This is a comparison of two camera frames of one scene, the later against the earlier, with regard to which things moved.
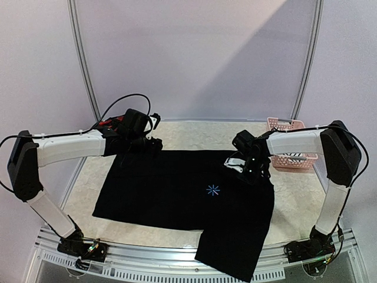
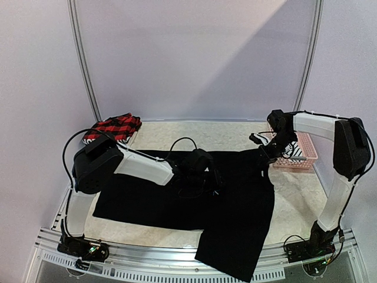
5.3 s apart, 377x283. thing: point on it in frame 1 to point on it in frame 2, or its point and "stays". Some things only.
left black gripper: (155, 147) to (216, 185)
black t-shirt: (193, 190) stays
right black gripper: (253, 170) to (265, 150)
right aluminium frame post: (313, 45) stays
